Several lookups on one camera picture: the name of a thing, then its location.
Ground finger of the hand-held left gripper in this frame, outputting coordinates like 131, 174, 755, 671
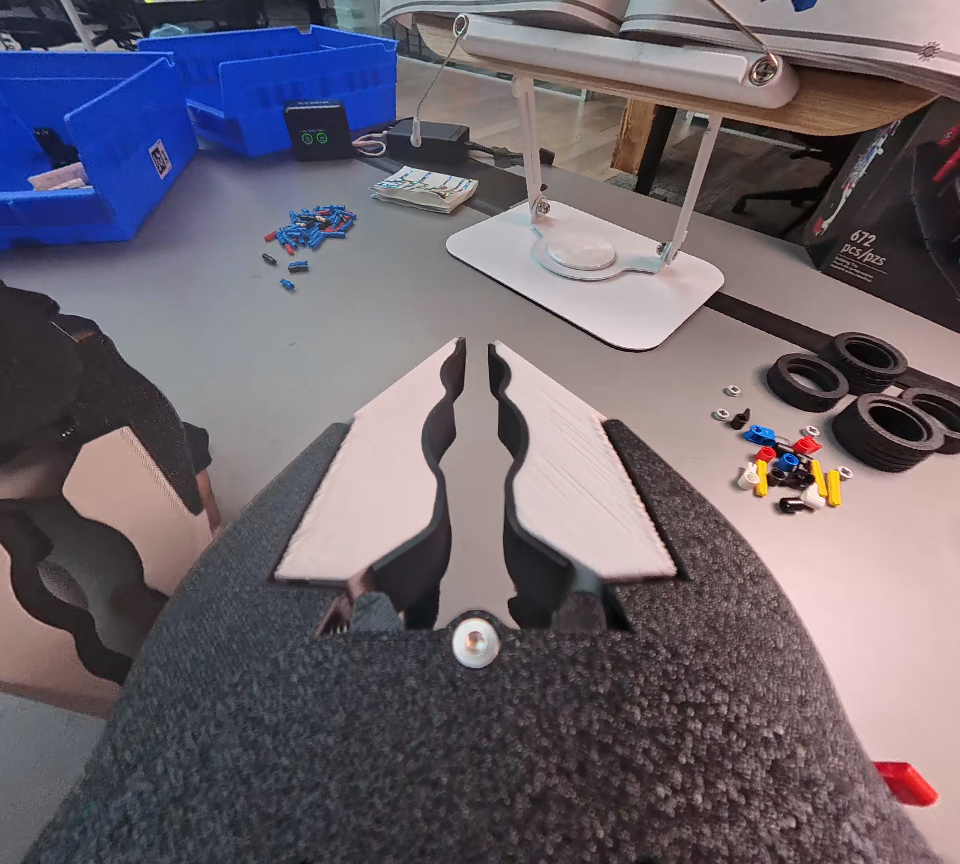
0, 425, 207, 595
0, 549, 135, 720

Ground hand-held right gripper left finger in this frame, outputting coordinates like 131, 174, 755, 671
273, 336, 468, 628

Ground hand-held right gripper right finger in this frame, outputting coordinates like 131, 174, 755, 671
487, 341, 678, 628

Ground grey desk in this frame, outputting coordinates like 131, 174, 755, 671
0, 147, 960, 864

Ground person's left hand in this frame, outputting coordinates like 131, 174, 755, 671
195, 470, 224, 535

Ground assorted small toy bricks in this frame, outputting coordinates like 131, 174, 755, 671
712, 384, 856, 514

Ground white book stand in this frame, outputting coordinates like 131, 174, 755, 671
416, 15, 948, 353

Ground pink item in bin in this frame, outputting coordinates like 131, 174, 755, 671
28, 162, 95, 193

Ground blue bin with square tag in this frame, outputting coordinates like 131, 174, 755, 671
0, 50, 200, 251

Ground pile of blue red pins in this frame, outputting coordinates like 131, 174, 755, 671
264, 205, 357, 251

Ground folded shiny sticker sheet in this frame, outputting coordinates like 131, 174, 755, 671
371, 166, 480, 214

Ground black device with green lights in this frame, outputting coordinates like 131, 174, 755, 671
283, 100, 354, 162

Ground blue plastic bin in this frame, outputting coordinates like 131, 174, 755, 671
137, 25, 399, 160

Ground black power adapter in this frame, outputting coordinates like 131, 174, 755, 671
384, 120, 472, 166

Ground black office chair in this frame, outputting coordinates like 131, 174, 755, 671
731, 125, 860, 238

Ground black toy set box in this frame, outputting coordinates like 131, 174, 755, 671
806, 100, 960, 313

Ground red translucent brick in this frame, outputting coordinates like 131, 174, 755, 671
873, 761, 940, 807

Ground black desk cable channel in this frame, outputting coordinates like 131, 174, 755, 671
360, 151, 960, 392

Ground black power cable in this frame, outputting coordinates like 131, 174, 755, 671
468, 142, 556, 169

